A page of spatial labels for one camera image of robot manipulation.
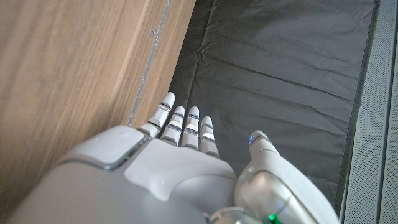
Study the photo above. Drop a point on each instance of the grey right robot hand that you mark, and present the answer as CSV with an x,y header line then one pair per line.
x,y
161,180

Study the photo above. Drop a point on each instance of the grey tape outline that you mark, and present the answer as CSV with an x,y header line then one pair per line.
x,y
149,62

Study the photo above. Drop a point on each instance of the black backdrop curtain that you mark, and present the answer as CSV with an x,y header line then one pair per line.
x,y
280,77

